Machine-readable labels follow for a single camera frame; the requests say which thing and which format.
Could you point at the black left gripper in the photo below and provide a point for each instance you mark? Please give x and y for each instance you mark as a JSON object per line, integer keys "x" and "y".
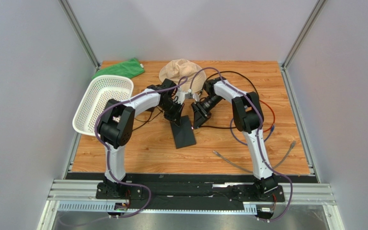
{"x": 176, "y": 117}

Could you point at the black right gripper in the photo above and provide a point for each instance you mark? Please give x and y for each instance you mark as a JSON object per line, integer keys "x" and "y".
{"x": 201, "y": 111}

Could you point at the black Mercury network switch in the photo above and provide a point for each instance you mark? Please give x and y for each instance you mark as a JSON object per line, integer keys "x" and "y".
{"x": 184, "y": 135}

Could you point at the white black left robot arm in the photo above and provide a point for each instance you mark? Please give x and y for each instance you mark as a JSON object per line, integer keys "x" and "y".
{"x": 114, "y": 128}

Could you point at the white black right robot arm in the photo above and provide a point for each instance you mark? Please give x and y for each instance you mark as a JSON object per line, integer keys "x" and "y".
{"x": 248, "y": 119}

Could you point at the beige bucket hat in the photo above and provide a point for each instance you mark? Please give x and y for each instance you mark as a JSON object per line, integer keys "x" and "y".
{"x": 176, "y": 69}

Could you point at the green cloth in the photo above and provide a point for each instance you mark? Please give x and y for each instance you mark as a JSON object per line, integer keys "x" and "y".
{"x": 129, "y": 69}

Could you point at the white perforated plastic basket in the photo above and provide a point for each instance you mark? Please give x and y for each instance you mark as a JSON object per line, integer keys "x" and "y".
{"x": 100, "y": 90}

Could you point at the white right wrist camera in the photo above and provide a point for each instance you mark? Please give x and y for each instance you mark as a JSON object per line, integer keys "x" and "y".
{"x": 192, "y": 95}

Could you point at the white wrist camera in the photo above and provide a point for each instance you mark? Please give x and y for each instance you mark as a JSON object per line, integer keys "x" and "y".
{"x": 180, "y": 97}
{"x": 192, "y": 95}

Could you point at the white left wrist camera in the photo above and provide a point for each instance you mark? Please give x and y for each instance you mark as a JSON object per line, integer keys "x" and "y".
{"x": 180, "y": 97}

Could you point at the aluminium front rail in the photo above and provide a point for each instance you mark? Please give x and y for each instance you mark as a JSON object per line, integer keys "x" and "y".
{"x": 73, "y": 195}

